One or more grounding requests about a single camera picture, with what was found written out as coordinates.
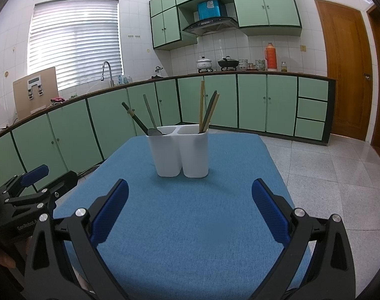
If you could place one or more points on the blue table cloth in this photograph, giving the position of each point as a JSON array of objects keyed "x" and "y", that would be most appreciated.
[{"x": 193, "y": 209}]

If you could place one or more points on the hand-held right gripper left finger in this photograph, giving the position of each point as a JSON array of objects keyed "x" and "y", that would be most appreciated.
[{"x": 111, "y": 212}]

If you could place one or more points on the clear bottles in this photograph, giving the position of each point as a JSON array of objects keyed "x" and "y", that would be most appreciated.
[{"x": 124, "y": 79}]

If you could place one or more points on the dark blue chopstick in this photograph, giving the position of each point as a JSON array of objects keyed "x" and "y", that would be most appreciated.
[{"x": 140, "y": 122}]

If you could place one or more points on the orange thermos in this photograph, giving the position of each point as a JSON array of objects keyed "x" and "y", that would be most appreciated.
[{"x": 271, "y": 57}]

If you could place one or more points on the black range hood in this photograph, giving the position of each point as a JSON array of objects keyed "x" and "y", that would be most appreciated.
[{"x": 208, "y": 25}]

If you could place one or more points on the small wall hooks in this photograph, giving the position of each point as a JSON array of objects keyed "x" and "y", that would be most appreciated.
[{"x": 134, "y": 36}]

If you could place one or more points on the white cooking pot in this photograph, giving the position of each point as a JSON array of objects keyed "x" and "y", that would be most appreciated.
[{"x": 204, "y": 63}]

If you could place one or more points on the wooden chopstick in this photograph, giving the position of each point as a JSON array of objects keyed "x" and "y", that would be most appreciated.
[
  {"x": 202, "y": 106},
  {"x": 215, "y": 103}
]

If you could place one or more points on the white window blinds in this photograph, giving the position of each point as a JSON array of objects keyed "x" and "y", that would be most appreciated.
[{"x": 74, "y": 43}]

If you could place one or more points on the person's left hand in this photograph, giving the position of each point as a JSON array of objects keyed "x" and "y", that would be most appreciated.
[{"x": 4, "y": 259}]

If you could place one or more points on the white utensil holder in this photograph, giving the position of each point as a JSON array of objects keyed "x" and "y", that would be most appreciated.
[{"x": 193, "y": 153}]

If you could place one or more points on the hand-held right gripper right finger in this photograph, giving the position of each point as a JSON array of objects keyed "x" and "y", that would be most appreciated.
[{"x": 268, "y": 212}]

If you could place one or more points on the stack of bowls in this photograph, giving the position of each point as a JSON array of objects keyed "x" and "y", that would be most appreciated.
[{"x": 243, "y": 65}]

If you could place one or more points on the black wok with lid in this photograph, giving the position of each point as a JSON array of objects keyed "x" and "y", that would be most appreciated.
[{"x": 228, "y": 63}]

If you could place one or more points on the patterned bowls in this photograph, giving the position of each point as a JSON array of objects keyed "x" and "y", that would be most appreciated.
[{"x": 260, "y": 65}]

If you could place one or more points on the red cloth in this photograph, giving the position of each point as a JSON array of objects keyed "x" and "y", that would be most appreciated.
[{"x": 57, "y": 100}]

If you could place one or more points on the green base cabinets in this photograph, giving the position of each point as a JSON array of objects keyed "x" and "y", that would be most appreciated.
[{"x": 68, "y": 131}]

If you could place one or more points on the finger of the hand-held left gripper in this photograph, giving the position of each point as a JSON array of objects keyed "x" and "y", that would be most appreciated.
[
  {"x": 63, "y": 182},
  {"x": 37, "y": 173}
]

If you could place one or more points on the glass jar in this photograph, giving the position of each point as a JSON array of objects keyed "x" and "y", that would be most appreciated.
[{"x": 283, "y": 67}]

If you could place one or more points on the brown cardboard box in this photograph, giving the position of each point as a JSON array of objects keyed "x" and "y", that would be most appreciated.
[{"x": 21, "y": 100}]

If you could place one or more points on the steel kitchen faucet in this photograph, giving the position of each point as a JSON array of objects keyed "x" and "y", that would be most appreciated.
[{"x": 110, "y": 75}]

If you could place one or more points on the steel kettle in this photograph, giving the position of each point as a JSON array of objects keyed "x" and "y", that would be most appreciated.
[{"x": 158, "y": 72}]

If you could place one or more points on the blue box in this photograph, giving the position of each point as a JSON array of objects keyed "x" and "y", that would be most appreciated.
[{"x": 211, "y": 10}]

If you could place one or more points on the green wall cabinets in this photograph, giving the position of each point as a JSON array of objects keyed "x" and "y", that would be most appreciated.
[{"x": 271, "y": 6}]

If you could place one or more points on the grey chopstick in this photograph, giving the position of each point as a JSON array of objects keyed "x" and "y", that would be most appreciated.
[
  {"x": 149, "y": 111},
  {"x": 211, "y": 106}
]

